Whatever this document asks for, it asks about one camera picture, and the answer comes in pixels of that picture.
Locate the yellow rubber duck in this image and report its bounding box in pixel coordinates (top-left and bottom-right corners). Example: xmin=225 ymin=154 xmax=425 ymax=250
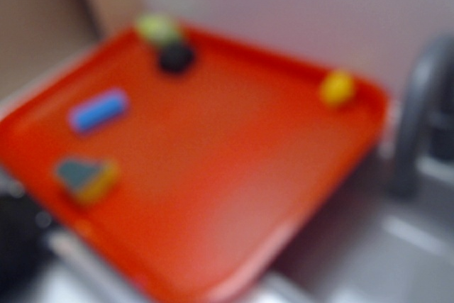
xmin=319 ymin=70 xmax=356 ymax=107

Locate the red plastic tray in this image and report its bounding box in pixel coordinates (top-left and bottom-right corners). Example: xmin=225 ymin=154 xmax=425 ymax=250
xmin=1 ymin=27 xmax=388 ymax=302

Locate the black square block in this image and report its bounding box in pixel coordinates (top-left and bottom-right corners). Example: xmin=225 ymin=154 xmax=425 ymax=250
xmin=158 ymin=43 xmax=194 ymax=73

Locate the green toy frog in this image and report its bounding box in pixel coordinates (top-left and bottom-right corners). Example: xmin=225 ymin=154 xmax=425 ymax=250
xmin=135 ymin=14 xmax=183 ymax=46

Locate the blue pink oblong block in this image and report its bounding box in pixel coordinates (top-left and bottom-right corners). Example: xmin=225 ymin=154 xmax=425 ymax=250
xmin=67 ymin=88 xmax=129 ymax=133

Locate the grey yellow triangular block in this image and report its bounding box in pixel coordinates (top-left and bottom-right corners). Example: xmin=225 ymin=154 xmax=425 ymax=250
xmin=54 ymin=158 xmax=119 ymax=206

